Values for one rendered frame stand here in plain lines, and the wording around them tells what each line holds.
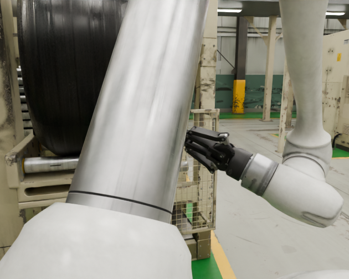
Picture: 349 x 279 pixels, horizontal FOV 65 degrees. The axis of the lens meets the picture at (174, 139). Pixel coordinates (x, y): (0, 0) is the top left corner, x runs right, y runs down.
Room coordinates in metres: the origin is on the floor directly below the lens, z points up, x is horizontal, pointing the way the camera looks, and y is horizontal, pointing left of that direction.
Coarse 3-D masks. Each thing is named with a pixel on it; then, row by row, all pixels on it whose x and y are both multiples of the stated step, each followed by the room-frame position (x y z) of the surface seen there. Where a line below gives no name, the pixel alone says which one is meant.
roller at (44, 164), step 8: (24, 160) 0.76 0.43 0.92; (32, 160) 0.76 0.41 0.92; (40, 160) 0.76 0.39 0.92; (48, 160) 0.77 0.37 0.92; (56, 160) 0.77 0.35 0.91; (64, 160) 0.78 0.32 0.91; (72, 160) 0.78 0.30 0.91; (24, 168) 0.74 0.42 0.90; (32, 168) 0.75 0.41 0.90; (40, 168) 0.76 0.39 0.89; (48, 168) 0.76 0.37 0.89; (56, 168) 0.77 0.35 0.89; (64, 168) 0.78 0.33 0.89; (72, 168) 0.79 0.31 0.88
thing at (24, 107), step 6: (18, 72) 1.18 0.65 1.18; (18, 78) 1.17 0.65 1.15; (18, 84) 1.18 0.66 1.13; (24, 96) 1.18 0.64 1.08; (24, 102) 1.30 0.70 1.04; (24, 108) 1.18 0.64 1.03; (24, 114) 1.18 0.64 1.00; (24, 120) 1.29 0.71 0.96; (24, 126) 1.18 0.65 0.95; (30, 126) 1.19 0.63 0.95; (24, 132) 1.17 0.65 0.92; (30, 132) 1.18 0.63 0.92
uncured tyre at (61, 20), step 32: (32, 0) 0.67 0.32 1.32; (64, 0) 0.68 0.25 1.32; (96, 0) 0.71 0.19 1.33; (128, 0) 0.74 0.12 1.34; (32, 32) 0.65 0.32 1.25; (64, 32) 0.66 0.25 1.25; (96, 32) 0.68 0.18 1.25; (32, 64) 0.65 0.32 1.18; (64, 64) 0.65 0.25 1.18; (96, 64) 0.67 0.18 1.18; (32, 96) 0.67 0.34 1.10; (64, 96) 0.66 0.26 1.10; (96, 96) 0.68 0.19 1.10; (64, 128) 0.70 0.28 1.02
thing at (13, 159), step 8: (32, 136) 0.96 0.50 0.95; (24, 144) 0.83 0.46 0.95; (32, 144) 0.92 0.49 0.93; (8, 152) 0.73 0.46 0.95; (16, 152) 0.73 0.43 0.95; (24, 152) 0.80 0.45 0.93; (32, 152) 0.90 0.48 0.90; (40, 152) 1.02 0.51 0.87; (8, 160) 0.70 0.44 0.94; (16, 160) 0.71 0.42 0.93; (8, 168) 0.70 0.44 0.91; (16, 168) 0.71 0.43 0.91; (8, 176) 0.70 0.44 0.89; (16, 176) 0.71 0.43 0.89; (24, 176) 0.77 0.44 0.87; (8, 184) 0.70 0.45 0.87; (16, 184) 0.70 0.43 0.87
